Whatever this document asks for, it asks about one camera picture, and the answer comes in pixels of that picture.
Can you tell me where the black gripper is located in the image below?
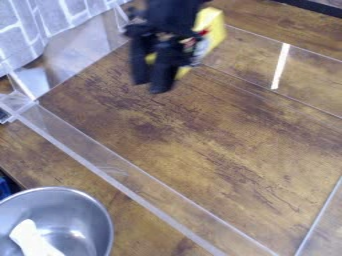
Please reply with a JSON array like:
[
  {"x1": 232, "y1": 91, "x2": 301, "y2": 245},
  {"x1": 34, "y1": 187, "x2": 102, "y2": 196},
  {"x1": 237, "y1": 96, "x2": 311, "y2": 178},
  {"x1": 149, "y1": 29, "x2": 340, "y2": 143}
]
[{"x1": 125, "y1": 0, "x2": 210, "y2": 94}]

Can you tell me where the yellow butter box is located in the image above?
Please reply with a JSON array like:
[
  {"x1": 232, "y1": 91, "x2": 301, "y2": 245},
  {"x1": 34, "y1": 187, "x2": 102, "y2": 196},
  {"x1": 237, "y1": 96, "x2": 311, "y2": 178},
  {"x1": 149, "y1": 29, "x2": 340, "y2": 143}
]
[{"x1": 146, "y1": 7, "x2": 228, "y2": 81}]

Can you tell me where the grey brick pattern cloth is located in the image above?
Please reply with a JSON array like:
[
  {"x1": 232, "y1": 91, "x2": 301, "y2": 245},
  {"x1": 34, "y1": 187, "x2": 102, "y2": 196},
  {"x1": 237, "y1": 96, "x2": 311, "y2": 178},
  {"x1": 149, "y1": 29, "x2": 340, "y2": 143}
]
[{"x1": 0, "y1": 0, "x2": 132, "y2": 77}]

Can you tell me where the blue object at edge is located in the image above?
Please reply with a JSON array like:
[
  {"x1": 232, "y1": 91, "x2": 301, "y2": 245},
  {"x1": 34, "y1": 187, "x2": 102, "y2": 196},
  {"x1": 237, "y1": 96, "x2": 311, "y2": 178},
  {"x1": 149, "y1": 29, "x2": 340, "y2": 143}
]
[{"x1": 0, "y1": 177, "x2": 11, "y2": 200}]

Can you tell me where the steel bowl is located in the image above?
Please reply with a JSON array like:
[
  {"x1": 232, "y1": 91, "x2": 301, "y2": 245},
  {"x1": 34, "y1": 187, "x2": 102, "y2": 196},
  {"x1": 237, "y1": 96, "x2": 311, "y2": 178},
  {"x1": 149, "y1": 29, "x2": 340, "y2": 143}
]
[{"x1": 0, "y1": 187, "x2": 114, "y2": 256}]

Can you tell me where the clear acrylic enclosure wall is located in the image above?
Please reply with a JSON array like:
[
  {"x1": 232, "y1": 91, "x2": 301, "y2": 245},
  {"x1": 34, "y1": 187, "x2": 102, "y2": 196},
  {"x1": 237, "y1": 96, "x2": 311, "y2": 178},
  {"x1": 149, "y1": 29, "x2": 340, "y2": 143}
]
[{"x1": 0, "y1": 0, "x2": 342, "y2": 256}]

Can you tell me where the white handle in bowl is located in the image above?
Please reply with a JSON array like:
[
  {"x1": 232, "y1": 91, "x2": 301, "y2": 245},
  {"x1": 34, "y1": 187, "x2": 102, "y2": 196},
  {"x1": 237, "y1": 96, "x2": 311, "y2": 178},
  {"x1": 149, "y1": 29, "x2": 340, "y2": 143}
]
[{"x1": 10, "y1": 219, "x2": 66, "y2": 256}]

